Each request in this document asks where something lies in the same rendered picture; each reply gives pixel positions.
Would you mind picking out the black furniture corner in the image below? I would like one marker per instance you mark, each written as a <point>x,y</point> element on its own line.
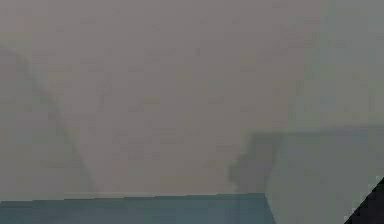
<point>371,210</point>

